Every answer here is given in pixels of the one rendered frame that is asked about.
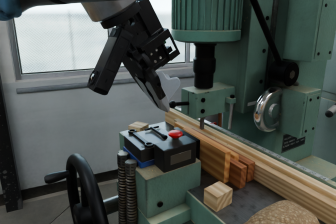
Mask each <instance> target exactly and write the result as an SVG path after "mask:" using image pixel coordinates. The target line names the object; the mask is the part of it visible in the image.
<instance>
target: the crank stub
mask: <svg viewBox="0 0 336 224"><path fill-rule="evenodd" d="M69 176H70V173H69V170H64V171H58V172H52V173H49V174H47V175H46V176H45V177H44V181H45V183H46V184H52V183H55V182H58V181H60V180H63V179H65V178H67V177H69Z"/></svg>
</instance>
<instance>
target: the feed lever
mask: <svg viewBox="0 0 336 224"><path fill-rule="evenodd" d="M250 2H251V5H252V7H253V10H254V12H255V14H256V17H257V19H258V22H259V24H260V26H261V29H262V31H263V34H264V36H265V38H266V41H267V43H268V46H269V48H270V50H271V53H272V55H273V58H274V60H275V61H274V62H273V63H272V64H271V65H270V67H269V69H268V79H269V81H270V82H271V83H274V84H279V85H283V86H287V87H290V86H292V85H293V86H299V82H298V81H297V79H298V76H299V67H298V65H297V64H296V63H295V62H291V61H284V60H281V57H280V55H279V52H278V50H277V47H276V45H275V42H274V40H273V37H272V35H271V32H270V30H269V27H268V25H267V22H266V20H265V17H264V15H263V12H262V10H261V7H260V5H259V2H258V0H250Z"/></svg>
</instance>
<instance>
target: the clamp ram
mask: <svg viewBox="0 0 336 224"><path fill-rule="evenodd" d="M173 130H179V131H181V132H182V136H187V137H189V138H191V139H192V140H194V141H196V158H197V159H198V160H200V140H199V139H198V138H196V137H194V136H192V135H191V134H189V133H187V132H186V131H184V130H182V129H180V128H179V127H175V128H173Z"/></svg>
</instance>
